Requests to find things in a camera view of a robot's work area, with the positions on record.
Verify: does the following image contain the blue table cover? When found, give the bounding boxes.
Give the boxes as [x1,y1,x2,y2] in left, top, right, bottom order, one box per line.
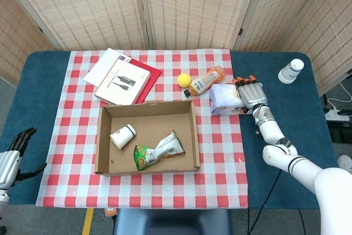
[0,50,347,210]

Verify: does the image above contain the white cable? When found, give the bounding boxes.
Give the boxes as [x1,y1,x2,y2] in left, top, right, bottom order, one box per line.
[327,80,352,112]

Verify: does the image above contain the red folder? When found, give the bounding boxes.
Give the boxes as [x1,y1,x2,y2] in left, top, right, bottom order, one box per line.
[129,58,162,104]

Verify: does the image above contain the black-fingered silver left robot hand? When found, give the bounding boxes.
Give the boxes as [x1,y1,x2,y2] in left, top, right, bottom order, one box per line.
[0,127,47,190]

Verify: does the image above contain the orange drink bottle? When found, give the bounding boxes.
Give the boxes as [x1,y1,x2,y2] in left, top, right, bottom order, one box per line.
[183,65,226,97]

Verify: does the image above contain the white paper sheet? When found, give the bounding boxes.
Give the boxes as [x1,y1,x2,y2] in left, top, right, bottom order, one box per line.
[83,47,132,88]

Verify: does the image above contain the black cable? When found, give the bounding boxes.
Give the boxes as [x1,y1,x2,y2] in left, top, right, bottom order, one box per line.
[247,168,282,235]

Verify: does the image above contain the white tissue pack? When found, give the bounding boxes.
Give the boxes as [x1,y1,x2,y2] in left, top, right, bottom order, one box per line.
[208,82,262,117]

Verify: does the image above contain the white power strip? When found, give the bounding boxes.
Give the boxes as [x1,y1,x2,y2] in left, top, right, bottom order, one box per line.
[325,110,350,122]

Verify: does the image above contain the yellow ball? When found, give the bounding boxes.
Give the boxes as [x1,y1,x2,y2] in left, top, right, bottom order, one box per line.
[177,73,192,88]

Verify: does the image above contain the white book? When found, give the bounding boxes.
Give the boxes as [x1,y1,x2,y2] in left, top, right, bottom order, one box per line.
[94,58,151,106]

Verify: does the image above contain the orange-tipped silver right robot hand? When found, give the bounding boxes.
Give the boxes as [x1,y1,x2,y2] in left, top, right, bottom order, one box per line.
[232,75,269,114]

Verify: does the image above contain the white shoe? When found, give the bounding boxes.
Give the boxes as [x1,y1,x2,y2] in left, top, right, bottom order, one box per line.
[337,154,352,175]

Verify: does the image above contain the green snack packet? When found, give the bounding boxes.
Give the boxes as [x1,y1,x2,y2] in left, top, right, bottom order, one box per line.
[133,129,186,172]

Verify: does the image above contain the red white checkered tablecloth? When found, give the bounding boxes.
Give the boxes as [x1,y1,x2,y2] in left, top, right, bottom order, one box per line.
[35,48,250,209]

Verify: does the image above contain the stacked white paper cups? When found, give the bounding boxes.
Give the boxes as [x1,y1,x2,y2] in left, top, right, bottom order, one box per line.
[277,58,305,84]

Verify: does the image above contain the open cardboard box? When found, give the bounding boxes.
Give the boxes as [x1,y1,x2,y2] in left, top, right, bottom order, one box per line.
[93,100,201,177]

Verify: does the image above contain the dark blue chair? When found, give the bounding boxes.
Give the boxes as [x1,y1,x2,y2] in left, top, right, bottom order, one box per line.
[113,207,232,235]

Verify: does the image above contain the woven folding screen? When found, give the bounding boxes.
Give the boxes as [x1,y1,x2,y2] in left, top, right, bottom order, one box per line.
[0,0,352,95]

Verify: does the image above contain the white paper cup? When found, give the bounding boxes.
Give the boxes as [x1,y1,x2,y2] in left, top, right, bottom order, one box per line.
[109,124,137,150]

